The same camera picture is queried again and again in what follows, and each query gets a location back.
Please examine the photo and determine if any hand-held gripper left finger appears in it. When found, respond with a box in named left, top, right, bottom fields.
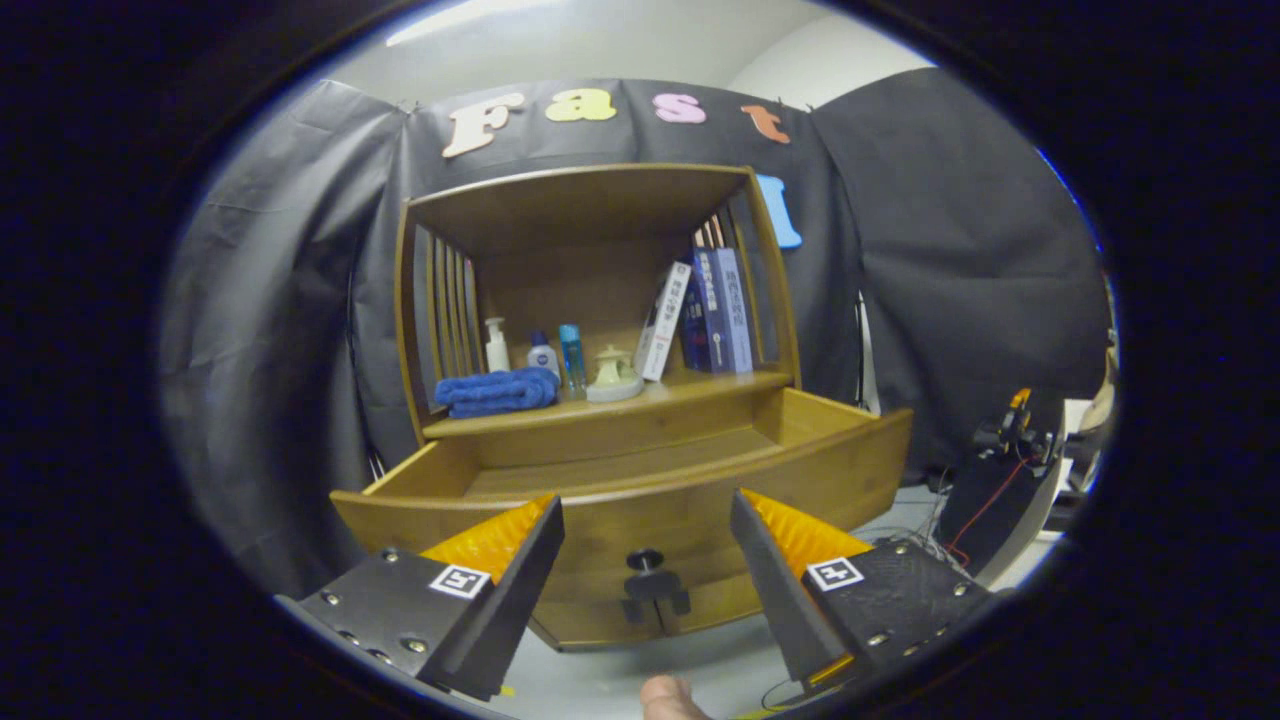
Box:
left=275, top=493, right=566, bottom=703

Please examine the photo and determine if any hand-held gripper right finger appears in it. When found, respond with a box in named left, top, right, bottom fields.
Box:
left=730, top=489, right=1001, bottom=696

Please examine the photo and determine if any wooden drawer black knob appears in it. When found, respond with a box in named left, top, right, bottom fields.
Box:
left=330, top=387, right=914, bottom=651

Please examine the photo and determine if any pale green scrubber grey base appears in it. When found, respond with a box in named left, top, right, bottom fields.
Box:
left=586, top=358, right=646, bottom=403

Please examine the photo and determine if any wooden countertop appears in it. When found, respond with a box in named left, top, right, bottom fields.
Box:
left=422, top=370, right=794, bottom=439

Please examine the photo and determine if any wooden cabinet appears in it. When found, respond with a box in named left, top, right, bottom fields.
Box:
left=393, top=163, right=803, bottom=651

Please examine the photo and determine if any blue folded towel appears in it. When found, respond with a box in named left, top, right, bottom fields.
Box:
left=434, top=366, right=562, bottom=419

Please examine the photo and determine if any clear blue bottle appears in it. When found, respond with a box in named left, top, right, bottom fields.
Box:
left=559, top=323, right=588, bottom=393

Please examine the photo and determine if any grey-blue book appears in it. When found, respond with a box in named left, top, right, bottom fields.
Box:
left=712, top=247, right=754, bottom=374

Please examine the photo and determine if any dark blue book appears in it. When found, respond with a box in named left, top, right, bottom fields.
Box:
left=682, top=248, right=729, bottom=374

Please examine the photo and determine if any orange and black device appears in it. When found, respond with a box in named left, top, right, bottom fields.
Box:
left=972, top=388, right=1063, bottom=466

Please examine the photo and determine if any white book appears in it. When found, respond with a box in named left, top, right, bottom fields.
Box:
left=634, top=261, right=693, bottom=383

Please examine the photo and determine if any black backdrop cloth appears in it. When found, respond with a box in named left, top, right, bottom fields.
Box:
left=160, top=65, right=1111, bottom=601

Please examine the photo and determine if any tangle of cables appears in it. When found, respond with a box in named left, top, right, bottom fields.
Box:
left=900, top=480, right=976, bottom=573

